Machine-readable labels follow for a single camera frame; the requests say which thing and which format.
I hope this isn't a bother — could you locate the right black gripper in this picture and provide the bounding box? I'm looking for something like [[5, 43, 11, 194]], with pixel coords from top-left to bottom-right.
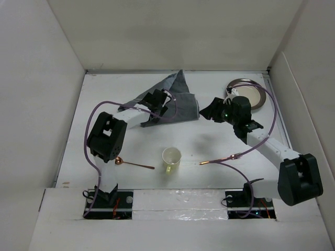
[[199, 97, 238, 126]]

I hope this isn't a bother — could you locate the grey cloth placemat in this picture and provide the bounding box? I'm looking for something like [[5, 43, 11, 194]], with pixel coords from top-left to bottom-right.
[[125, 70, 199, 128]]

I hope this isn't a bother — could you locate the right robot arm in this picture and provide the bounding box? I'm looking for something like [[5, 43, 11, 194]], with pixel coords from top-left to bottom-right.
[[199, 96, 323, 206]]

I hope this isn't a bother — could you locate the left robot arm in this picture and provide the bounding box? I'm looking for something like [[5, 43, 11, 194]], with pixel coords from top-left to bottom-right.
[[84, 89, 177, 208]]

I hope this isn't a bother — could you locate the round metal plate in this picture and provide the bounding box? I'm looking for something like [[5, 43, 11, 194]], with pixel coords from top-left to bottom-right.
[[227, 78, 266, 110]]

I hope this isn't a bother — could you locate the copper fork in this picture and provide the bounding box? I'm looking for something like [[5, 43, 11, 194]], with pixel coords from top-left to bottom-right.
[[198, 153, 242, 165]]

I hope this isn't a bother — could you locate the yellow mug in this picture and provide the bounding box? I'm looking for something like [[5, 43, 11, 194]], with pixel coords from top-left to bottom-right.
[[162, 147, 182, 175]]

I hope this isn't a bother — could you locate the copper spoon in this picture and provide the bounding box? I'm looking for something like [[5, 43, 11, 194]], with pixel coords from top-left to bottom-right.
[[115, 156, 155, 169]]

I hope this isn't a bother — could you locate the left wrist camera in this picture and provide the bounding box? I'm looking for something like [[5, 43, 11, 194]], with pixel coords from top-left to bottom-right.
[[163, 89, 176, 106]]

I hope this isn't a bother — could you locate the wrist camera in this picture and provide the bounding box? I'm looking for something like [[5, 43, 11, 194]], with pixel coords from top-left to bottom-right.
[[226, 87, 239, 100], [163, 89, 176, 106]]

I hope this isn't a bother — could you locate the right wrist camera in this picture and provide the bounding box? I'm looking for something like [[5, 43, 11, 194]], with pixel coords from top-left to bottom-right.
[[226, 87, 239, 100]]

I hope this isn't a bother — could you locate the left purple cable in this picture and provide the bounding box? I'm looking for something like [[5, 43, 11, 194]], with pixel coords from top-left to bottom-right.
[[83, 90, 178, 218]]

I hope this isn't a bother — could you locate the purple cable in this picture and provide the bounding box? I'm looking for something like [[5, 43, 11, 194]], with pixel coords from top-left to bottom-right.
[[83, 90, 178, 218], [209, 82, 278, 219]]

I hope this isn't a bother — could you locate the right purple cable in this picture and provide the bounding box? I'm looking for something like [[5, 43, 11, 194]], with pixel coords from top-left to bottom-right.
[[209, 82, 278, 219]]

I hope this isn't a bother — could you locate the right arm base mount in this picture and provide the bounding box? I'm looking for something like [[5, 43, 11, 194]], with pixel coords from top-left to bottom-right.
[[221, 183, 276, 220]]

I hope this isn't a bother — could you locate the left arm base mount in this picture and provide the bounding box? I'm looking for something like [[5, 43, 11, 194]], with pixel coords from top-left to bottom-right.
[[82, 186, 134, 220]]

